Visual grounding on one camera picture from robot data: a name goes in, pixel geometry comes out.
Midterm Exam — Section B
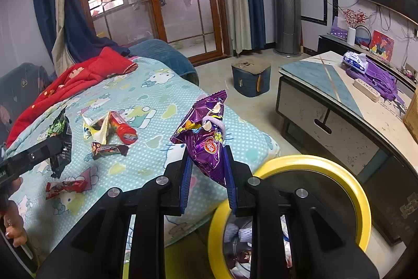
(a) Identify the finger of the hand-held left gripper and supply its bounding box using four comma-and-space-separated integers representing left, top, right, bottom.
30, 134, 72, 162

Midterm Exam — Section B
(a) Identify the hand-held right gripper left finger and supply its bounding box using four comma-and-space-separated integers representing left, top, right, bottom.
34, 145, 196, 279

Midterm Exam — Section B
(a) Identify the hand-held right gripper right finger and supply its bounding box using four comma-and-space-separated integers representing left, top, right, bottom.
224, 145, 381, 279

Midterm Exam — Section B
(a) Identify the black green snack wrapper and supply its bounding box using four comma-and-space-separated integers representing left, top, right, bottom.
46, 106, 73, 178

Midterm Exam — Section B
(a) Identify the purple snack packet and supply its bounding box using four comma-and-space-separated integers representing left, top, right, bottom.
170, 90, 229, 188

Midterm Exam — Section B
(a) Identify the yellow rimmed trash bin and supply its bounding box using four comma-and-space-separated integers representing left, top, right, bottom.
207, 155, 371, 279

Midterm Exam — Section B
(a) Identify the person's left hand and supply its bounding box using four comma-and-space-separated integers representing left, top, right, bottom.
0, 177, 29, 248

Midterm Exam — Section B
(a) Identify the red candy bar wrapper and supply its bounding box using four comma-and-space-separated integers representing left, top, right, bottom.
45, 178, 88, 200

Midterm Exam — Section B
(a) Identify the white foam fruit net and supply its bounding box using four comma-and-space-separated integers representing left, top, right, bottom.
225, 221, 253, 250

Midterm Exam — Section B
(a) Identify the yellow white snack wrapper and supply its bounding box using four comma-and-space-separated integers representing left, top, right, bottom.
82, 111, 113, 142

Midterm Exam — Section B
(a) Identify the dark brown candy wrapper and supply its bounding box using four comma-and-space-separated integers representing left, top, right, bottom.
91, 142, 129, 160

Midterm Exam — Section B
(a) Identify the dark heart patterned pillow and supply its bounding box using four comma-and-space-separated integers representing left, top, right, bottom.
0, 62, 54, 145

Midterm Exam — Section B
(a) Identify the red candy tube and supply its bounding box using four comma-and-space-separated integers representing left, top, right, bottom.
109, 111, 138, 145

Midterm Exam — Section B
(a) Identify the red printed blanket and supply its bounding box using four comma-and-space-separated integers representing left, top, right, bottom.
6, 47, 136, 149

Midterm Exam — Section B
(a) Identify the cartoon printed bed sheet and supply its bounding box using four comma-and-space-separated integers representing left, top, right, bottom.
0, 57, 281, 266

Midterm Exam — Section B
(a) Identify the blue denim bed end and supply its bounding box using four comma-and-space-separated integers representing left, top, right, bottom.
127, 39, 200, 87

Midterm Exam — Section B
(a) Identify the white and blue coffee table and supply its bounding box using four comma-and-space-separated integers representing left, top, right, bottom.
276, 51, 418, 245

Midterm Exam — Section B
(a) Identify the wooden framed glass door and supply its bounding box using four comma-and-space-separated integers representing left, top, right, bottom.
72, 0, 231, 65

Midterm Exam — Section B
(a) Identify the white power strip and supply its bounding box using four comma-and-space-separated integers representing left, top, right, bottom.
353, 78, 381, 101

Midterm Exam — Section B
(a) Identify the black television stand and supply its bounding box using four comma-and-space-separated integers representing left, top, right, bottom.
317, 34, 418, 93

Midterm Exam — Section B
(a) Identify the blue and white tissue pack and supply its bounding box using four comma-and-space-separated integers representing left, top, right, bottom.
341, 50, 368, 70

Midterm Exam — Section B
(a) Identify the purple bag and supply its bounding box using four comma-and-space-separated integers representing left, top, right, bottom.
346, 61, 407, 106

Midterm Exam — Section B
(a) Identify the purple box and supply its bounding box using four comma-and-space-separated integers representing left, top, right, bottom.
330, 17, 348, 38

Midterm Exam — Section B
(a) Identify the white vase with red flowers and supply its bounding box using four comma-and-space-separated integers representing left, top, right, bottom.
343, 8, 369, 46

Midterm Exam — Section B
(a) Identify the brown paper bag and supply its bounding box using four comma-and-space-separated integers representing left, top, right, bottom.
403, 99, 418, 134

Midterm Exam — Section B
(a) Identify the round blue ornament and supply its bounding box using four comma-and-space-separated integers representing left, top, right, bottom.
354, 25, 371, 49

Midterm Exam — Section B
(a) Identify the colourful picture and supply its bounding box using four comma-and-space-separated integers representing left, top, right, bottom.
369, 30, 394, 62

